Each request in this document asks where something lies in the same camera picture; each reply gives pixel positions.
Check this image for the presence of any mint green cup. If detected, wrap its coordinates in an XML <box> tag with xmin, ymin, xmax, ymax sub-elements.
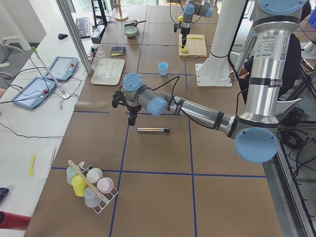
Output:
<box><xmin>66</xmin><ymin>166</ymin><xmax>77</xmax><ymax>185</ymax></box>

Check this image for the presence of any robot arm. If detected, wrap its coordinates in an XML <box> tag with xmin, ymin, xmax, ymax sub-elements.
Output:
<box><xmin>120</xmin><ymin>0</ymin><xmax>307</xmax><ymax>163</ymax></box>
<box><xmin>180</xmin><ymin>0</ymin><xmax>214</xmax><ymax>51</ymax></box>

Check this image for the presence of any black keyboard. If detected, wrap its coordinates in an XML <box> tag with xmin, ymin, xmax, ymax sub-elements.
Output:
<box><xmin>76</xmin><ymin>17</ymin><xmax>90</xmax><ymax>39</ymax></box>

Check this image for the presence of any white cup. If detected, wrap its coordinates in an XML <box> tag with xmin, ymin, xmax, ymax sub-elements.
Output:
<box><xmin>86</xmin><ymin>168</ymin><xmax>103</xmax><ymax>184</ymax></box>

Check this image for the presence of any yellow lemon half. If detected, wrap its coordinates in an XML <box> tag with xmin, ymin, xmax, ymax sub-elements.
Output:
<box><xmin>179</xmin><ymin>43</ymin><xmax>187</xmax><ymax>52</ymax></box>

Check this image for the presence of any white cup rack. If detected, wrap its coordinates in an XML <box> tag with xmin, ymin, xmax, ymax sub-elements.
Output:
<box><xmin>79</xmin><ymin>161</ymin><xmax>118</xmax><ymax>214</ymax></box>

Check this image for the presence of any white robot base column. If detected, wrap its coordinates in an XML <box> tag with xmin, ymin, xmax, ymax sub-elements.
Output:
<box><xmin>196</xmin><ymin>0</ymin><xmax>247</xmax><ymax>87</ymax></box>

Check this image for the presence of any blue teach pendant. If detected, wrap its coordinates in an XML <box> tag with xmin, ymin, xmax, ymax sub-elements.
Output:
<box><xmin>11</xmin><ymin>77</ymin><xmax>56</xmax><ymax>110</ymax></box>
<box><xmin>49</xmin><ymin>56</ymin><xmax>79</xmax><ymax>82</ymax></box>

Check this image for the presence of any grey folded cloth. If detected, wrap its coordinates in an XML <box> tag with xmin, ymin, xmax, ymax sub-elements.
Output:
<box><xmin>110</xmin><ymin>46</ymin><xmax>126</xmax><ymax>57</ymax></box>

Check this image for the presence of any person in black shirt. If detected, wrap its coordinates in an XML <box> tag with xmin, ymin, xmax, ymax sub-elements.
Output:
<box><xmin>238</xmin><ymin>33</ymin><xmax>303</xmax><ymax>104</ymax></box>

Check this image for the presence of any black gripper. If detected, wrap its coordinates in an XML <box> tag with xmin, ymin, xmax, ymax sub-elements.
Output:
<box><xmin>127</xmin><ymin>105</ymin><xmax>141</xmax><ymax>126</ymax></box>
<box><xmin>181</xmin><ymin>27</ymin><xmax>190</xmax><ymax>49</ymax></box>

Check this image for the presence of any green bowl of ice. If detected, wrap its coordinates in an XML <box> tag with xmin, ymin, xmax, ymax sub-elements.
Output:
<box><xmin>123</xmin><ymin>26</ymin><xmax>138</xmax><ymax>38</ymax></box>

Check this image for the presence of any cream bear tray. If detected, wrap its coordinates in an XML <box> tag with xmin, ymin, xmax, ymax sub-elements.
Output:
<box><xmin>91</xmin><ymin>59</ymin><xmax>125</xmax><ymax>86</ymax></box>

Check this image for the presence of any clear wine glass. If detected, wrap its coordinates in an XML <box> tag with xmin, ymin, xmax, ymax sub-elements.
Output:
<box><xmin>96</xmin><ymin>51</ymin><xmax>111</xmax><ymax>78</ymax></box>

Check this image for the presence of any yellow cup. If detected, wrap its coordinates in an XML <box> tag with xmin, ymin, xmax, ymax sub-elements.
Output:
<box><xmin>71</xmin><ymin>175</ymin><xmax>88</xmax><ymax>197</ymax></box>

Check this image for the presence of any wooden cutting board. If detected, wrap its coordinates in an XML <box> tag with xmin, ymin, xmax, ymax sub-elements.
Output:
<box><xmin>179</xmin><ymin>34</ymin><xmax>207</xmax><ymax>58</ymax></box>

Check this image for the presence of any pink cup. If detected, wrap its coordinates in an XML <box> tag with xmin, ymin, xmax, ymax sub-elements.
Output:
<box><xmin>97</xmin><ymin>177</ymin><xmax>114</xmax><ymax>194</ymax></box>

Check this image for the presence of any metal ice scoop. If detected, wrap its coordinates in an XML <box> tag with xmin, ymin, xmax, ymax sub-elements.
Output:
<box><xmin>124</xmin><ymin>20</ymin><xmax>147</xmax><ymax>27</ymax></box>

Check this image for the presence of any aluminium frame post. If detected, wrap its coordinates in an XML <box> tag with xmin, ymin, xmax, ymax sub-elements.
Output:
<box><xmin>56</xmin><ymin>0</ymin><xmax>93</xmax><ymax>75</ymax></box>

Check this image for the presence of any metal rod green tip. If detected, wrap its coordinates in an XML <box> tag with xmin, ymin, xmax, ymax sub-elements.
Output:
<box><xmin>31</xmin><ymin>46</ymin><xmax>70</xmax><ymax>99</ymax></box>

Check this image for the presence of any red object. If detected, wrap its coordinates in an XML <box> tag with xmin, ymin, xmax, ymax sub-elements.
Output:
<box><xmin>0</xmin><ymin>211</ymin><xmax>31</xmax><ymax>231</ymax></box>

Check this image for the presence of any light blue cup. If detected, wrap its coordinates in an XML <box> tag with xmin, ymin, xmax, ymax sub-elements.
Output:
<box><xmin>158</xmin><ymin>62</ymin><xmax>169</xmax><ymax>76</ymax></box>

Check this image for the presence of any grey blue cup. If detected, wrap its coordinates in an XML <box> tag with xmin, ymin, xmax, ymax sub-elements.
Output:
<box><xmin>84</xmin><ymin>187</ymin><xmax>101</xmax><ymax>208</ymax></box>

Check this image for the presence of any black computer mouse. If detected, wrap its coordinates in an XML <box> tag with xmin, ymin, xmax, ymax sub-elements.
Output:
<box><xmin>58</xmin><ymin>33</ymin><xmax>68</xmax><ymax>40</ymax></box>

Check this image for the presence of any yellow plastic spoon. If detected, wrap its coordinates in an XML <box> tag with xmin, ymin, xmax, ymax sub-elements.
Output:
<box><xmin>29</xmin><ymin>154</ymin><xmax>36</xmax><ymax>177</ymax></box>

